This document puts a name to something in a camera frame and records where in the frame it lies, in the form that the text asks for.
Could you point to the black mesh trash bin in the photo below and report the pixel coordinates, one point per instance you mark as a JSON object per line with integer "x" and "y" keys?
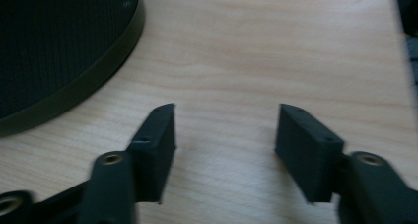
{"x": 49, "y": 39}

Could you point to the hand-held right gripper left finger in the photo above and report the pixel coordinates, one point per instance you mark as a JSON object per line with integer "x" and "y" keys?
{"x": 154, "y": 151}

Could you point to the black yellow striped stand base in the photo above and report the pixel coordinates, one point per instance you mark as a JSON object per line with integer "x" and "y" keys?
{"x": 409, "y": 10}

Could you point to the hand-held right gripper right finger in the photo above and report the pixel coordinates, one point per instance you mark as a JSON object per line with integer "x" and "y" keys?
{"x": 305, "y": 151}

